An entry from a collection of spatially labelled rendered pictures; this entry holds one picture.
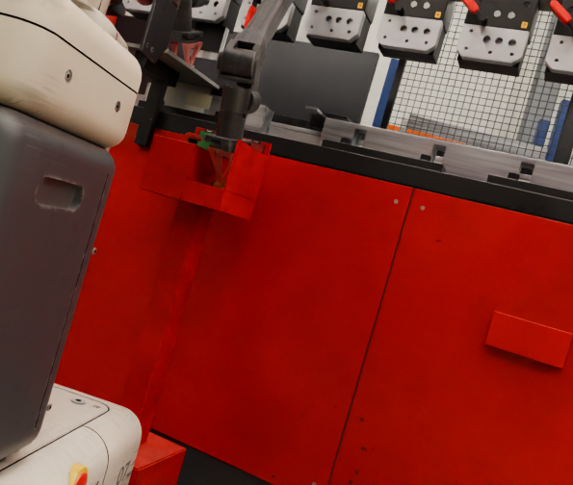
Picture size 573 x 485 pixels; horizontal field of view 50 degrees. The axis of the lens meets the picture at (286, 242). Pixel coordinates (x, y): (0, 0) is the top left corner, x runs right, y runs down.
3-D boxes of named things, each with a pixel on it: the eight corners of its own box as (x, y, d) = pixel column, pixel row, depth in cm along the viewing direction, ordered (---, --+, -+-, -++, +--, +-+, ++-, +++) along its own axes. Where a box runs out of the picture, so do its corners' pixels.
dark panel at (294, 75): (88, 116, 253) (117, 13, 253) (91, 118, 255) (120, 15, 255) (342, 177, 210) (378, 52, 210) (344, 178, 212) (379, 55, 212)
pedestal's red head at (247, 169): (138, 188, 132) (162, 107, 132) (176, 199, 147) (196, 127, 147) (219, 211, 125) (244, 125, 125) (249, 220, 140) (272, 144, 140)
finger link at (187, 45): (181, 65, 170) (181, 30, 166) (202, 69, 167) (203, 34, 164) (166, 68, 165) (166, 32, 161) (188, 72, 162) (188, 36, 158)
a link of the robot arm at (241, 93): (221, 79, 126) (247, 84, 125) (231, 81, 133) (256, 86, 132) (215, 113, 128) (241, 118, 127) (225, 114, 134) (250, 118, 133)
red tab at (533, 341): (483, 344, 125) (493, 311, 125) (484, 344, 126) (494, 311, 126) (562, 369, 119) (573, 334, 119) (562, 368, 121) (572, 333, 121)
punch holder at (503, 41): (454, 55, 146) (473, -13, 145) (457, 67, 153) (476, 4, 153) (519, 63, 140) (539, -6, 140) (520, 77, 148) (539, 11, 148)
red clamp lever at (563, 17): (555, -4, 135) (584, 28, 132) (554, 5, 138) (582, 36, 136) (547, 1, 135) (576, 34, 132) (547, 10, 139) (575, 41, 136)
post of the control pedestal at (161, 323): (109, 438, 134) (177, 199, 134) (124, 432, 140) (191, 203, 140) (131, 448, 132) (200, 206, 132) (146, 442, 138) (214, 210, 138)
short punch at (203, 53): (187, 54, 177) (195, 22, 177) (191, 57, 179) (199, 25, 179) (216, 59, 174) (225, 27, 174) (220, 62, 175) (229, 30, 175)
